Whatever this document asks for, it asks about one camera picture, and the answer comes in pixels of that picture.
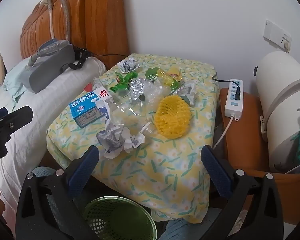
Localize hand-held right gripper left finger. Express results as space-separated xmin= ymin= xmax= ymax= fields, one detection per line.
xmin=15 ymin=145 xmax=100 ymax=240

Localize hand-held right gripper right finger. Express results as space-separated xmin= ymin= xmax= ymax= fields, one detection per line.
xmin=201 ymin=144 xmax=290 ymax=240

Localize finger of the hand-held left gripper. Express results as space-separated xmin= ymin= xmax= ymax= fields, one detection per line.
xmin=0 ymin=106 xmax=33 ymax=166

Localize green plastic basket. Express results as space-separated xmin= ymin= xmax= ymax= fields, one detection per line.
xmin=84 ymin=195 xmax=157 ymax=240

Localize clear plastic bottle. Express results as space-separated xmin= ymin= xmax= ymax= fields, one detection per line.
xmin=93 ymin=79 xmax=165 ymax=135
xmin=128 ymin=78 xmax=153 ymax=98

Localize white blanket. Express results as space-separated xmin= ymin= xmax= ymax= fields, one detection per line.
xmin=0 ymin=56 xmax=107 ymax=205

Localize light green pillow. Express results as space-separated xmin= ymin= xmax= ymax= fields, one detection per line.
xmin=4 ymin=57 xmax=32 ymax=100

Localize large crumpled paper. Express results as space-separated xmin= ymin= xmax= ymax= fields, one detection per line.
xmin=96 ymin=120 xmax=146 ymax=159

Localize brown wooden chair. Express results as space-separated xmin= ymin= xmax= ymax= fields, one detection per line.
xmin=216 ymin=87 xmax=300 ymax=227

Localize blue white tissue box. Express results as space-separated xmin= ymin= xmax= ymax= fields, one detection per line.
xmin=69 ymin=86 xmax=110 ymax=129

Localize yellow floral cloth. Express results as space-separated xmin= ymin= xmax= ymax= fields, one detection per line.
xmin=46 ymin=53 xmax=220 ymax=224

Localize grey breathing machine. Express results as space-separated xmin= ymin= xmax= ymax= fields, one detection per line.
xmin=21 ymin=39 xmax=75 ymax=93

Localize white power strip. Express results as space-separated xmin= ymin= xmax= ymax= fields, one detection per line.
xmin=224 ymin=78 xmax=243 ymax=122

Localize person's right leg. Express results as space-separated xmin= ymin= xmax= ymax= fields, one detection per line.
xmin=162 ymin=216 xmax=215 ymax=240

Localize yellow foam fruit net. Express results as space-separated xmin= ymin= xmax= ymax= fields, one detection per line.
xmin=154 ymin=93 xmax=192 ymax=139

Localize crumpled printed paper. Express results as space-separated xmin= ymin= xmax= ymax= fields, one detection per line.
xmin=176 ymin=82 xmax=198 ymax=105

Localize green plastic wrapper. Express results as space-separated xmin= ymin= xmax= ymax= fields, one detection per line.
xmin=109 ymin=70 xmax=138 ymax=92
xmin=145 ymin=67 xmax=165 ymax=83

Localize yellow plastic wrapper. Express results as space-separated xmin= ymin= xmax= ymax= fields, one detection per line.
xmin=160 ymin=67 xmax=184 ymax=90

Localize white cylindrical appliance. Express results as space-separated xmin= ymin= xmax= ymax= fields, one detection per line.
xmin=255 ymin=51 xmax=300 ymax=173

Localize small crumpled paper ball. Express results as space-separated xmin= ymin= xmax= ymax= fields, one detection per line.
xmin=117 ymin=57 xmax=142 ymax=73

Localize wooden headboard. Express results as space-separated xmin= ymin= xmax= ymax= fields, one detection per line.
xmin=20 ymin=0 xmax=130 ymax=63

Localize white power strip cable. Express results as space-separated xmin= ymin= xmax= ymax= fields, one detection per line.
xmin=212 ymin=114 xmax=234 ymax=150

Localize black plug with cable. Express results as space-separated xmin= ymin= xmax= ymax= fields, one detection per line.
xmin=211 ymin=71 xmax=242 ymax=100

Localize black cable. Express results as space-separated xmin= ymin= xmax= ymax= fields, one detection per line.
xmin=61 ymin=45 xmax=130 ymax=74

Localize grey corrugated hose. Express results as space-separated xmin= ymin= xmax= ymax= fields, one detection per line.
xmin=27 ymin=0 xmax=72 ymax=67

